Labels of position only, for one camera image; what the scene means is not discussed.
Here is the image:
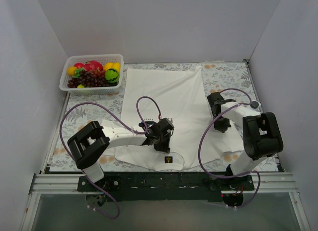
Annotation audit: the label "white t-shirt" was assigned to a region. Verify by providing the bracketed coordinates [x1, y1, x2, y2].
[105, 66, 243, 171]

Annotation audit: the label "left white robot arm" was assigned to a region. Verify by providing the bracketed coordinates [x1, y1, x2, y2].
[67, 118, 174, 191]

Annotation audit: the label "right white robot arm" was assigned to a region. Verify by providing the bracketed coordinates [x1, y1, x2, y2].
[207, 92, 284, 190]

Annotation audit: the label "floral table mat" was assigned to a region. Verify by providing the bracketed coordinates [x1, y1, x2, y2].
[49, 62, 279, 172]

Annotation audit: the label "white cylindrical bottle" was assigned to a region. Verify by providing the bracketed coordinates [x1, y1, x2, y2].
[250, 100, 261, 110]

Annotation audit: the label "green toy watermelon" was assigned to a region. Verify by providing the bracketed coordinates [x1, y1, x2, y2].
[105, 68, 120, 83]

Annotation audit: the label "yellow toy bell pepper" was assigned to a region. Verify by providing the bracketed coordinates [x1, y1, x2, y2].
[103, 62, 121, 72]

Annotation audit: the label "purple toy grapes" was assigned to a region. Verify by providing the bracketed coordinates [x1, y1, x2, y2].
[67, 70, 118, 88]

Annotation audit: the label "white plastic basket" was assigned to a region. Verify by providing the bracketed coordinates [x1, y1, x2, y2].
[59, 54, 124, 95]

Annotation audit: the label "pink dragon fruit toy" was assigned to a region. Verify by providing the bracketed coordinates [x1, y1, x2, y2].
[84, 61, 103, 71]

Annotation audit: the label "red toy apple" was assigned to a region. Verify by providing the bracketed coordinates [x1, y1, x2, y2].
[74, 63, 84, 69]

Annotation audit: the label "orange toy fruit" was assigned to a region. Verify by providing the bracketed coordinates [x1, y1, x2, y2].
[67, 66, 77, 76]

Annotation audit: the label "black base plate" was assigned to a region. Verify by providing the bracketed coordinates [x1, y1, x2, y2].
[77, 172, 254, 202]

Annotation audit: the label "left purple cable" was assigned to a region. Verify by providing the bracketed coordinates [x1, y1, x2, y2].
[59, 96, 163, 220]

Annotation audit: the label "aluminium frame rail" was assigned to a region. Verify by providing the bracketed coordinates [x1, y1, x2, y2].
[30, 172, 299, 194]

